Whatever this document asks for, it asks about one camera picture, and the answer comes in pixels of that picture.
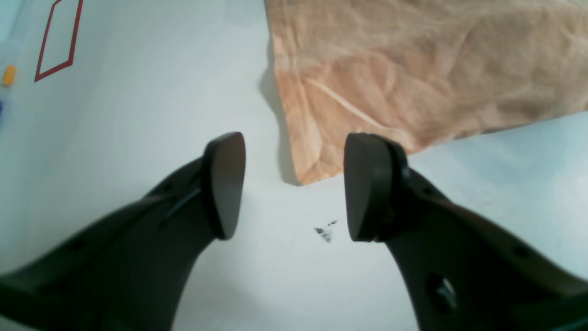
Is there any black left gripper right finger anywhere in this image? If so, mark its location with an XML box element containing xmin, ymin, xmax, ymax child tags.
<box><xmin>344</xmin><ymin>133</ymin><xmax>588</xmax><ymax>331</ymax></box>

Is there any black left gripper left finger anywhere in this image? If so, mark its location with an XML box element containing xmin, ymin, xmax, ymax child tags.
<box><xmin>0</xmin><ymin>132</ymin><xmax>246</xmax><ymax>331</ymax></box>

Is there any peach T-shirt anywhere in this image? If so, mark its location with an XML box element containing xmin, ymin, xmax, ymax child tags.
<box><xmin>266</xmin><ymin>0</ymin><xmax>588</xmax><ymax>186</ymax></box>

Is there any red tape marking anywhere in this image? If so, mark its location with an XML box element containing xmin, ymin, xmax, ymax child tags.
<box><xmin>35</xmin><ymin>0</ymin><xmax>84</xmax><ymax>82</ymax></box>

